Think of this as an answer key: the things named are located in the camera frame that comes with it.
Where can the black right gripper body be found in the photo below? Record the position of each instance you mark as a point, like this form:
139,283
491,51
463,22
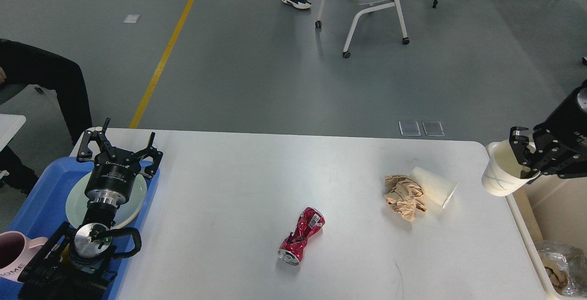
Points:
568,122

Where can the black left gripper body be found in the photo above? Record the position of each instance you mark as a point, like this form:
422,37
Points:
112,179

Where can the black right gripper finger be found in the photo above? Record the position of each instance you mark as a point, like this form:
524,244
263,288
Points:
567,165
537,156

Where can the clear plastic wrap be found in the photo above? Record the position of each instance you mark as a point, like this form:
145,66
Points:
570,259

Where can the crushed red soda can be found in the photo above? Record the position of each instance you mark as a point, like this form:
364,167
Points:
292,248

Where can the beige plastic bin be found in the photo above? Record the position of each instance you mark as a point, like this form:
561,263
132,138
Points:
559,205

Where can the pink HOME mug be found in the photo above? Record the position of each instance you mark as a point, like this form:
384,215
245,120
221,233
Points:
16,251

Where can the white paper cup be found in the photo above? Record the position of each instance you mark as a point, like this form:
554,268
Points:
503,175

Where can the green plate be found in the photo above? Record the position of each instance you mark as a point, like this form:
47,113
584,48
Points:
76,203

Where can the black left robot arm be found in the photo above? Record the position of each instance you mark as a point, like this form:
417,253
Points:
74,263

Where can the brown paper bag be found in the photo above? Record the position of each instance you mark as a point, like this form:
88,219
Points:
530,219

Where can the dark seated figure left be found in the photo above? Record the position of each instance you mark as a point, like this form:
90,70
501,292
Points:
24,64

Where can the brown paper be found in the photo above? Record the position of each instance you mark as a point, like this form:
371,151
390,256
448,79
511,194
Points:
558,278
405,196

